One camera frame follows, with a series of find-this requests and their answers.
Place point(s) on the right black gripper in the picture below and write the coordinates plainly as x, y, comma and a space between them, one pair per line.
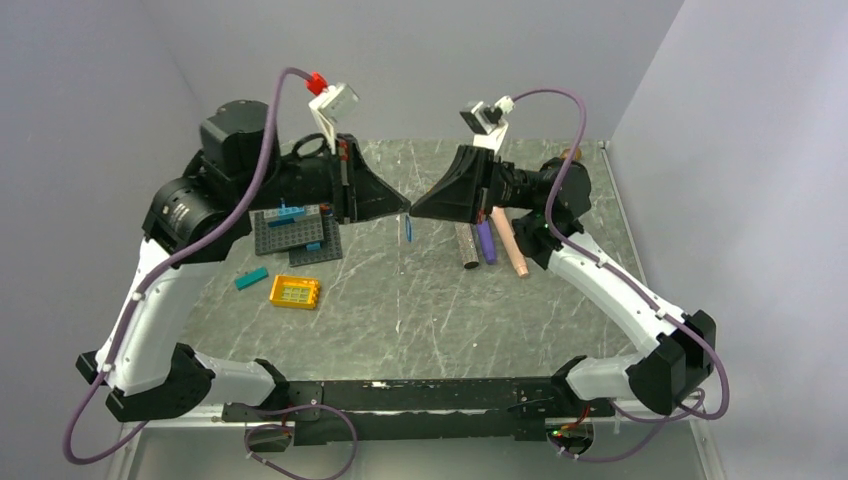
471, 183

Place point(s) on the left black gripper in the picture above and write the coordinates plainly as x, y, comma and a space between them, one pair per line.
357, 192

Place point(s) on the orange lego window piece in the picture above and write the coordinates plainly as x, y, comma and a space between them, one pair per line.
295, 292

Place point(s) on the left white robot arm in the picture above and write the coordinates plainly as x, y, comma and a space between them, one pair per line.
189, 230

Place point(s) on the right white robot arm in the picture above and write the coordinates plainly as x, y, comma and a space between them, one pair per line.
673, 348

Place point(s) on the glitter microphone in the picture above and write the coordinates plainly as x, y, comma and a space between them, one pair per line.
466, 245

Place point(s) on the purple microphone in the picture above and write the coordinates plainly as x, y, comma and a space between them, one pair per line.
486, 241

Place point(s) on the pink microphone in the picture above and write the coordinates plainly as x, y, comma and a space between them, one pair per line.
506, 234

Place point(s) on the blue grey lego stack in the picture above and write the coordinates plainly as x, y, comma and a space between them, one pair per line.
284, 215

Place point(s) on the dark grey lego baseplate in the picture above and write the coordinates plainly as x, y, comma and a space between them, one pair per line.
307, 242

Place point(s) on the teal lego brick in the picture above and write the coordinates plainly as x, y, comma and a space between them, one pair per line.
251, 278

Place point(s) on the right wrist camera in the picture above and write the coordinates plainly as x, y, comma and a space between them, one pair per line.
488, 122

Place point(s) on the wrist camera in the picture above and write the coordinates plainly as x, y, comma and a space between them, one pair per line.
488, 122
330, 104

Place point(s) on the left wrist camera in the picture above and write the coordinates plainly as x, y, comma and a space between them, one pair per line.
330, 104

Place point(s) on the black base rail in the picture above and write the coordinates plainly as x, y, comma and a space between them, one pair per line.
522, 408

